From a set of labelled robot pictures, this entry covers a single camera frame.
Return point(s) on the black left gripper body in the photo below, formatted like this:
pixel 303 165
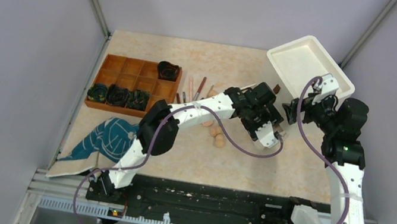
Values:
pixel 258 117

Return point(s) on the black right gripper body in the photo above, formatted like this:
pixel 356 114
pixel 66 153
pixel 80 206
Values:
pixel 320 113

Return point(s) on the white drawer organizer box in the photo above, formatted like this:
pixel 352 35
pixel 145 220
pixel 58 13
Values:
pixel 292 65

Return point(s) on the white pull-out drawer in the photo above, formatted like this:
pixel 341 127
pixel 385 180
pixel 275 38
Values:
pixel 250 86

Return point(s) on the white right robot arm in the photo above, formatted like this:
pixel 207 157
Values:
pixel 331 131

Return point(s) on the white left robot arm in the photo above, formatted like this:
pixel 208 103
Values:
pixel 159 128

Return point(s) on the maroon makeup pencil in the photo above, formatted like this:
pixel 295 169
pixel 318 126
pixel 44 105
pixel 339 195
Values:
pixel 199 89

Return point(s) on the pink makeup pencil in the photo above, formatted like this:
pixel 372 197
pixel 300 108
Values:
pixel 191 88

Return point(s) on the black coiled band top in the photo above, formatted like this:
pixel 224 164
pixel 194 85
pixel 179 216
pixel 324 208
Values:
pixel 167 71

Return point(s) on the black coiled band right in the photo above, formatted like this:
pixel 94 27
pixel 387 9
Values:
pixel 138 100

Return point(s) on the wooden compartment tray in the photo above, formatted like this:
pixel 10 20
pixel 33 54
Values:
pixel 134 74

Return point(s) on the black coiled band middle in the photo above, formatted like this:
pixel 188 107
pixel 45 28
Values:
pixel 117 96

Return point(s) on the teal patterned cloth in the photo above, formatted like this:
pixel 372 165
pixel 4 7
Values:
pixel 112 139

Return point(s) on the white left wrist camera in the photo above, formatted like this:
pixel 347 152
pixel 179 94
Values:
pixel 267 136

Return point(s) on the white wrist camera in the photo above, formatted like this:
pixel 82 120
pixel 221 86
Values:
pixel 326 86
pixel 267 136

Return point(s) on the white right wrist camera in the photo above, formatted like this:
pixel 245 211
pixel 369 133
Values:
pixel 326 86

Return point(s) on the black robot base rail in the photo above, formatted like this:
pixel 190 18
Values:
pixel 187 203

